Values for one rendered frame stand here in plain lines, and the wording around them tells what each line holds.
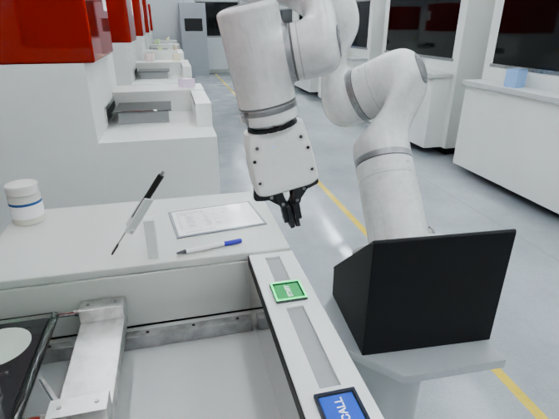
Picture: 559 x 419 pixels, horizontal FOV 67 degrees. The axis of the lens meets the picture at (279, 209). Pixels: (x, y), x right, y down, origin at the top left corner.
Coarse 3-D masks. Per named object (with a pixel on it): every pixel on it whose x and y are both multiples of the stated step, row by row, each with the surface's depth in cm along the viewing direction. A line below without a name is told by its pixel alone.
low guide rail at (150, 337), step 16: (208, 320) 86; (224, 320) 86; (240, 320) 86; (128, 336) 82; (144, 336) 82; (160, 336) 83; (176, 336) 83; (192, 336) 84; (208, 336) 85; (48, 352) 78; (64, 352) 79
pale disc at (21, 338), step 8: (8, 328) 76; (16, 328) 76; (0, 336) 74; (8, 336) 74; (16, 336) 74; (24, 336) 74; (0, 344) 72; (8, 344) 72; (16, 344) 72; (24, 344) 72; (0, 352) 70; (8, 352) 70; (16, 352) 70; (0, 360) 69; (8, 360) 69
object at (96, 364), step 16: (112, 320) 81; (80, 336) 77; (96, 336) 77; (112, 336) 77; (80, 352) 73; (96, 352) 73; (112, 352) 73; (80, 368) 70; (96, 368) 70; (112, 368) 70; (64, 384) 67; (80, 384) 67; (96, 384) 67; (112, 384) 67; (112, 400) 64; (112, 416) 63
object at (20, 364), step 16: (32, 320) 78; (48, 320) 79; (32, 336) 74; (32, 352) 70; (0, 368) 67; (16, 368) 67; (0, 384) 64; (16, 384) 64; (0, 400) 62; (16, 400) 62; (0, 416) 59
